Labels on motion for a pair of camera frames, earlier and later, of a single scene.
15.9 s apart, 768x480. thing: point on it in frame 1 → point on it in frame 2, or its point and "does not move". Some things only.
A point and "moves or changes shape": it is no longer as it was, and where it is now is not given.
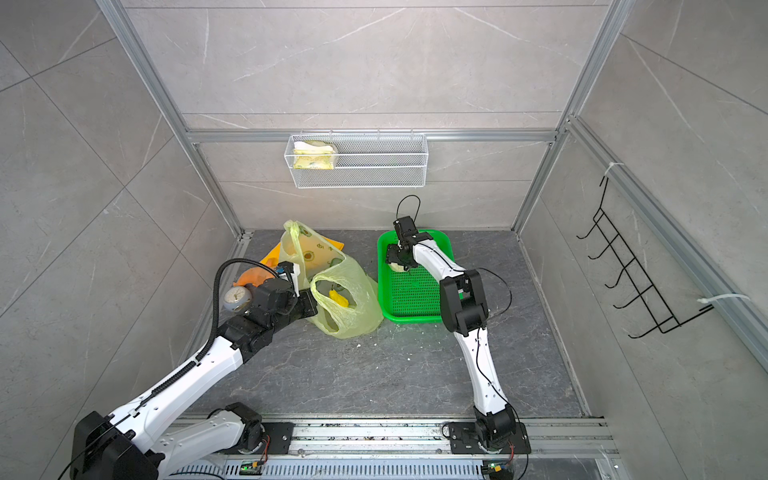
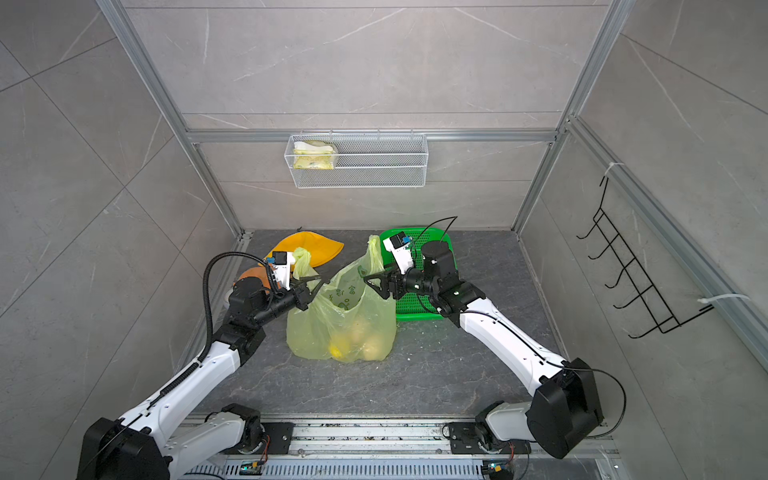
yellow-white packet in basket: (313, 154) does not move
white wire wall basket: (357, 161) does not move
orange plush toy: (254, 276) does not move
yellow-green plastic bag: (347, 297) moves or changes shape
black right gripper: (392, 255) → (390, 278)
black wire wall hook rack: (662, 315) does not move
